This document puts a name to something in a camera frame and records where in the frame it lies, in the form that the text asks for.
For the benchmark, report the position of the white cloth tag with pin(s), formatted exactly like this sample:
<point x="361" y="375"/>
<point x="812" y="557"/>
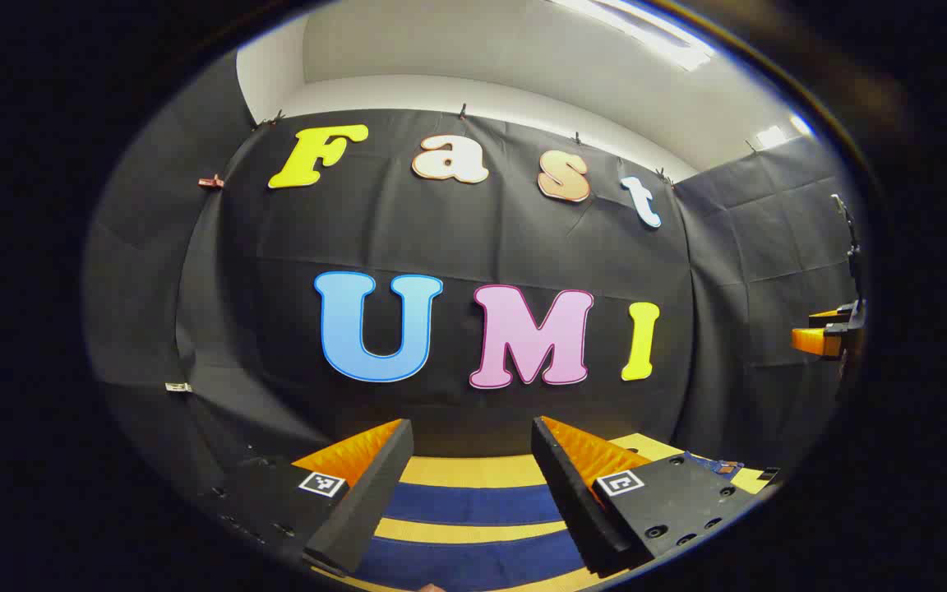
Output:
<point x="177" y="386"/>

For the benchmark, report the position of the blue denim jeans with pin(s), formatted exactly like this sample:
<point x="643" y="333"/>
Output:
<point x="473" y="503"/>

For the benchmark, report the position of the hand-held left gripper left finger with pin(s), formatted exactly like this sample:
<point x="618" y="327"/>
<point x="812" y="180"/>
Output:
<point x="375" y="493"/>

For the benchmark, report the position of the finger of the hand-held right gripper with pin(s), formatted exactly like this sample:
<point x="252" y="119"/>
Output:
<point x="810" y="341"/>
<point x="829" y="315"/>

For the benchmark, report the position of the black backdrop cloth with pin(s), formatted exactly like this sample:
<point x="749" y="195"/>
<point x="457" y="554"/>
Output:
<point x="482" y="238"/>

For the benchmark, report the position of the long ceiling light panel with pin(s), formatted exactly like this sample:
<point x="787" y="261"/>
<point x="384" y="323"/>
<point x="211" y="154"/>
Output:
<point x="646" y="33"/>

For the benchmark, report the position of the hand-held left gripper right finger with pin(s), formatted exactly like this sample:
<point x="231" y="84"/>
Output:
<point x="572" y="501"/>

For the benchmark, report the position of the small ceiling light panel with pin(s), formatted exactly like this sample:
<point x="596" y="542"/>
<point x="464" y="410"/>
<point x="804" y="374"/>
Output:
<point x="771" y="136"/>

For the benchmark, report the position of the red cloth clip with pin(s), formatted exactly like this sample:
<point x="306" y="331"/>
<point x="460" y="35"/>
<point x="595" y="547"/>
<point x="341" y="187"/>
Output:
<point x="210" y="182"/>

